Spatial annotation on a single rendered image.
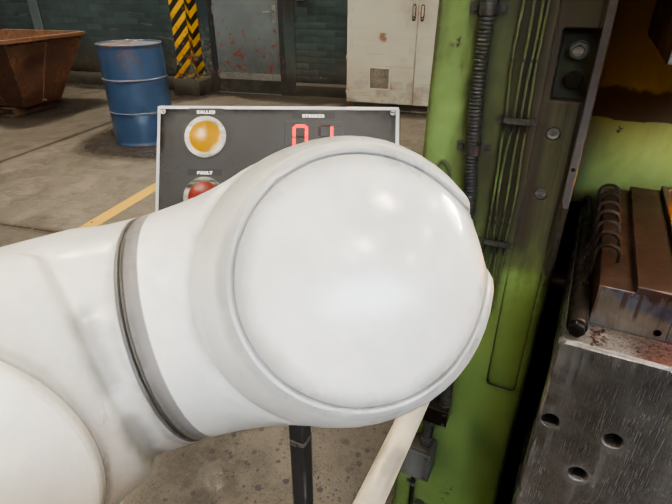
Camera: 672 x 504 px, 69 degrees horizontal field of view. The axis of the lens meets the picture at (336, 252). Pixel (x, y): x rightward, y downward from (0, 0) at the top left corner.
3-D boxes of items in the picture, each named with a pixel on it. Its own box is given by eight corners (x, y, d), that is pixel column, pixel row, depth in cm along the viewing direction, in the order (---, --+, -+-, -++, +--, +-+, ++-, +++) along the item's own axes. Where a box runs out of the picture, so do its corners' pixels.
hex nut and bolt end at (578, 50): (580, 92, 72) (591, 41, 69) (559, 90, 73) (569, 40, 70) (581, 89, 74) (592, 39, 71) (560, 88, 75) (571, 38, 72)
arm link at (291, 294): (410, 154, 28) (190, 220, 28) (487, 20, 12) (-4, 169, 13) (464, 337, 28) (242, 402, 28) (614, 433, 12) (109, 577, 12)
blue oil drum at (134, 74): (155, 149, 456) (137, 46, 414) (101, 144, 470) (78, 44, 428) (188, 133, 506) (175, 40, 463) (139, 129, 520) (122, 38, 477)
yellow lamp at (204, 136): (213, 157, 67) (209, 125, 65) (186, 152, 69) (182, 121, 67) (227, 151, 70) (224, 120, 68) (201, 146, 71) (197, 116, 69)
